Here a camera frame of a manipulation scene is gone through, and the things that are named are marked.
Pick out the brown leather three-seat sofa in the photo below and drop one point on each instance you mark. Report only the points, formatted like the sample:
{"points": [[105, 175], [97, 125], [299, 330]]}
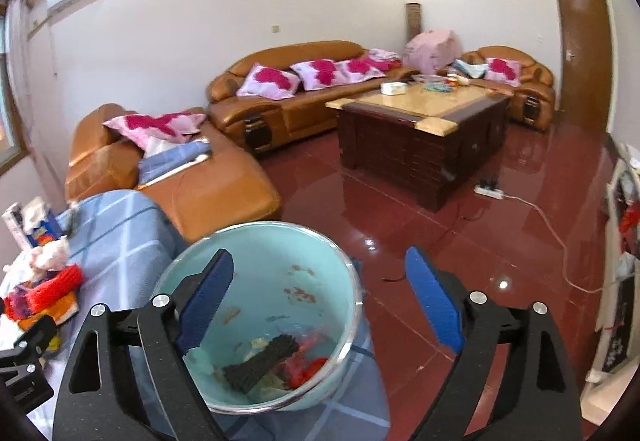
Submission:
{"points": [[261, 124]]}

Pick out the white milk carton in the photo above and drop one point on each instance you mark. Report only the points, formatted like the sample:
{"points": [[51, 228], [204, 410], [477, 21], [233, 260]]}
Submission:
{"points": [[13, 219]]}

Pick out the white power strip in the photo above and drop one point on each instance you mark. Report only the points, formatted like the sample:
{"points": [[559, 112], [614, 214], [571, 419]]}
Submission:
{"points": [[489, 189]]}

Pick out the light blue trash bucket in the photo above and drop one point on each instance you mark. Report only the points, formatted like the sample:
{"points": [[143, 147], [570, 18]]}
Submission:
{"points": [[287, 279]]}

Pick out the small dark green packet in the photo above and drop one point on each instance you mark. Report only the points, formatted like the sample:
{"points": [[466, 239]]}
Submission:
{"points": [[72, 219]]}

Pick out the red orange foam net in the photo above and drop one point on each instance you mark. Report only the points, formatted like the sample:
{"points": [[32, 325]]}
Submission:
{"points": [[300, 371]]}

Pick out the pink cloth covered object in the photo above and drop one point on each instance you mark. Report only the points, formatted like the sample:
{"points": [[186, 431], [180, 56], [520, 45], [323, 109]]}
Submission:
{"points": [[431, 50]]}

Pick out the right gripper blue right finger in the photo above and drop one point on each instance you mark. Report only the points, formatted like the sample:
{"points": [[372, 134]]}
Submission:
{"points": [[436, 292]]}

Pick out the folded blue plaid cloth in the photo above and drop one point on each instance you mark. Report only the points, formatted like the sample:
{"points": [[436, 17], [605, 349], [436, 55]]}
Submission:
{"points": [[168, 163]]}

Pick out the purple snack wrapper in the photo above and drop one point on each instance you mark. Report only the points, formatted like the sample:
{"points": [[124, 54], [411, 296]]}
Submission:
{"points": [[16, 306]]}

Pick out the window with white frame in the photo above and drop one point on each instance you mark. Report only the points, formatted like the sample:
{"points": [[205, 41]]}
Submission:
{"points": [[13, 146]]}

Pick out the blue LOOK drink carton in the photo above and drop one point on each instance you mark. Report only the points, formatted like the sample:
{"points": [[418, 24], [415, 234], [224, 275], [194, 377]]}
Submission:
{"points": [[39, 223]]}

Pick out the brown wooden door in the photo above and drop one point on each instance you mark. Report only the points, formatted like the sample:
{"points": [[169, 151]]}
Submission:
{"points": [[587, 63]]}

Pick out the white TV cabinet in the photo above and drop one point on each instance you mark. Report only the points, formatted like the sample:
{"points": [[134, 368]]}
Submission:
{"points": [[617, 355]]}

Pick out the clear white plastic bag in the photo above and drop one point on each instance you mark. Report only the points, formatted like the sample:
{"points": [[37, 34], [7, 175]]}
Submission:
{"points": [[34, 264]]}

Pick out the dark wood coffee table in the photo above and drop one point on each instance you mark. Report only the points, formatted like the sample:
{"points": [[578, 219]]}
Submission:
{"points": [[427, 142]]}

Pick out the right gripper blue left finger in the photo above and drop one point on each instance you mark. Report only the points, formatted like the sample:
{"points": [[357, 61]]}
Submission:
{"points": [[197, 299]]}

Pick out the pink floral pillow on chaise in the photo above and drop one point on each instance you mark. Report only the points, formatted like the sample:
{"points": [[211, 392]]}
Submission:
{"points": [[171, 127]]}

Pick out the white tissue box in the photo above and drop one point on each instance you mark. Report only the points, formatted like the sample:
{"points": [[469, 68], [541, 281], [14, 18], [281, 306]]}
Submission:
{"points": [[393, 88]]}

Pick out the orange snack wrapper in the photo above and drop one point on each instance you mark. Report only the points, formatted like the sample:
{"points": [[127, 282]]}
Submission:
{"points": [[61, 311]]}

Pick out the pink plastic bag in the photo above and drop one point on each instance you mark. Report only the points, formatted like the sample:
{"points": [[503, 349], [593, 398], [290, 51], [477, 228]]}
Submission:
{"points": [[306, 343]]}

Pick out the blue plaid tablecloth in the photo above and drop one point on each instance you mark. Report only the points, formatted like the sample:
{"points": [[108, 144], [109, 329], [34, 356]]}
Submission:
{"points": [[129, 251]]}

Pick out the brown leather armchair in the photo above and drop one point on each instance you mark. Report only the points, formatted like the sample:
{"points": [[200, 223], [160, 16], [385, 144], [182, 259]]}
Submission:
{"points": [[528, 83]]}

